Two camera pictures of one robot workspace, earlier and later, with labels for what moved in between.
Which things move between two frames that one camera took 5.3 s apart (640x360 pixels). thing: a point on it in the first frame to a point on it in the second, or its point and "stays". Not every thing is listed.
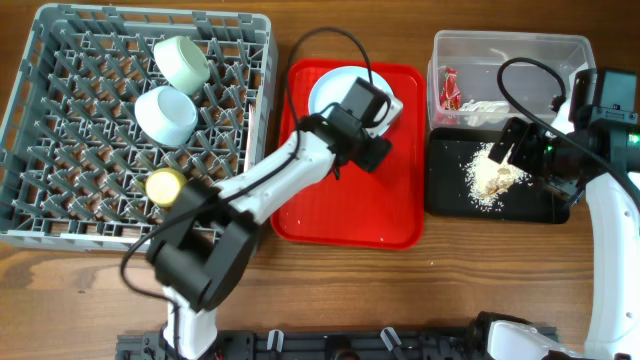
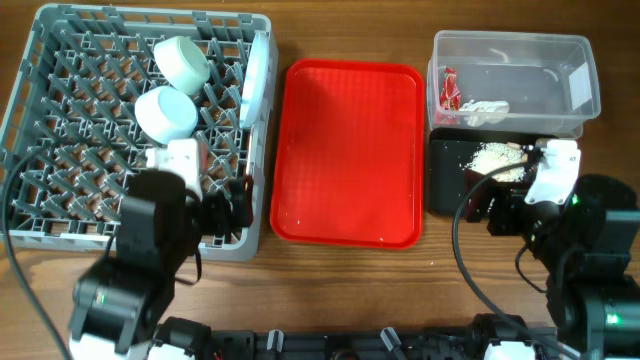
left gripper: (375, 153) to (223, 219)
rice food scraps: (487, 180) stays
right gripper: (531, 134) to (509, 198)
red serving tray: (351, 209) stays
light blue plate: (333, 86) to (255, 76)
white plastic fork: (249, 158) stays
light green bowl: (182, 64) stays
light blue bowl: (166, 114) stays
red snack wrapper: (450, 94) stays
